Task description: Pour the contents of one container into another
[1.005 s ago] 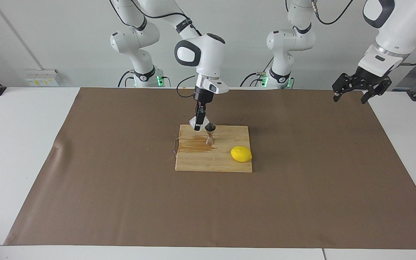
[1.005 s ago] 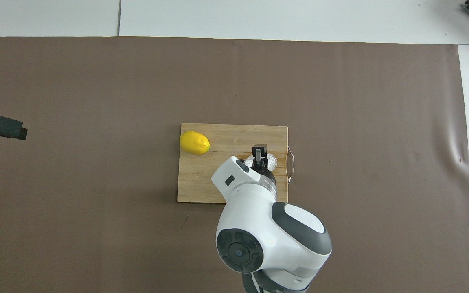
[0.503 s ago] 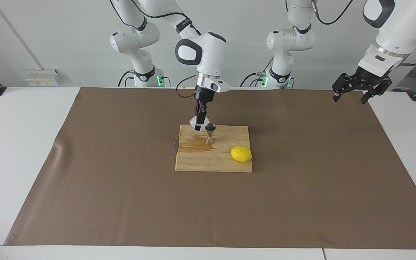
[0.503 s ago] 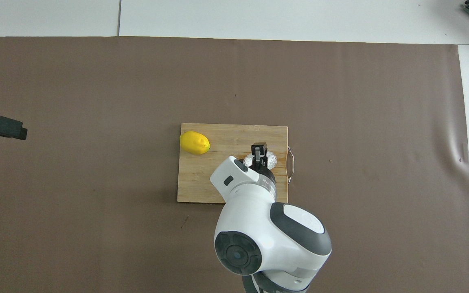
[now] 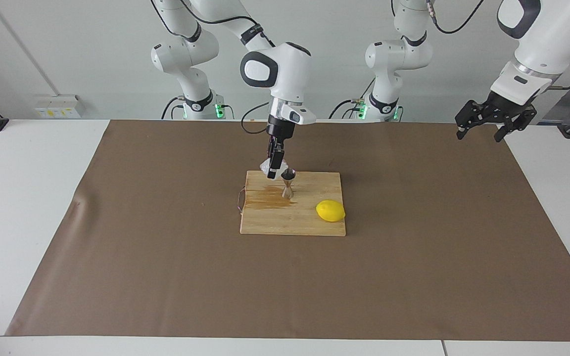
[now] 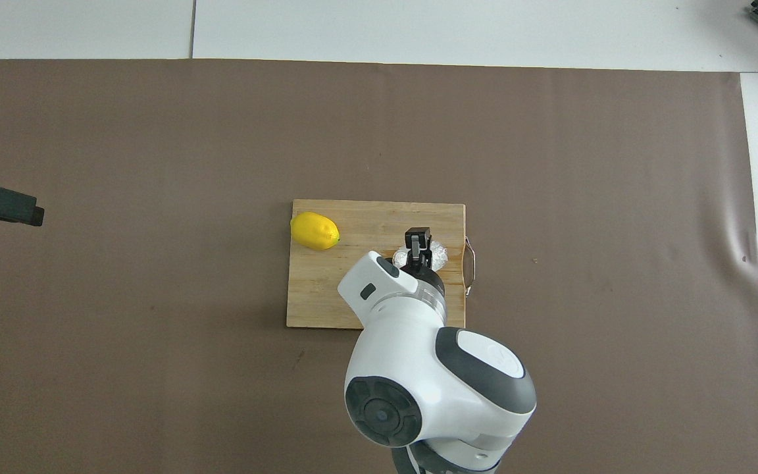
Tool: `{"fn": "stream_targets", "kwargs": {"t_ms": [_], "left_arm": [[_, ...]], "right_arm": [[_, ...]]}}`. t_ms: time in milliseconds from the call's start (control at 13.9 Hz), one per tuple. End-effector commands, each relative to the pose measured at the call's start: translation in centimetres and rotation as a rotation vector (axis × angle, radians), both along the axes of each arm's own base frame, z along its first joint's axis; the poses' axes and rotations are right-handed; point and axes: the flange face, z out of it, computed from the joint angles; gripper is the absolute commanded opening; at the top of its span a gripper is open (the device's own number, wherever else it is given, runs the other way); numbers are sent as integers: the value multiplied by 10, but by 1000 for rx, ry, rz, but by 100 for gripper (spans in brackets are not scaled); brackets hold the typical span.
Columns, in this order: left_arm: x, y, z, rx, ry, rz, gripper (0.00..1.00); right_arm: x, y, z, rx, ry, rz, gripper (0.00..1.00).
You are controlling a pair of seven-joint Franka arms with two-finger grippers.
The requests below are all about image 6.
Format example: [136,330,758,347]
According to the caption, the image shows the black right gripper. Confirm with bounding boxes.
[405,227,447,297]

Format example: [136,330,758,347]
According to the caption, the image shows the small clear glass cup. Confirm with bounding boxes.
[393,240,449,273]

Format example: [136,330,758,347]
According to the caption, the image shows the yellow lemon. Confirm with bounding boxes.
[290,211,341,251]

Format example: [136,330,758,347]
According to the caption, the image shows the wooden cutting board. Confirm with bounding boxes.
[286,199,467,332]

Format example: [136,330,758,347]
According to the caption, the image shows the brown paper table mat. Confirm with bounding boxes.
[0,58,758,474]

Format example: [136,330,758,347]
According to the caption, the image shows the metal cutting board handle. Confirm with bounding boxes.
[463,236,477,297]

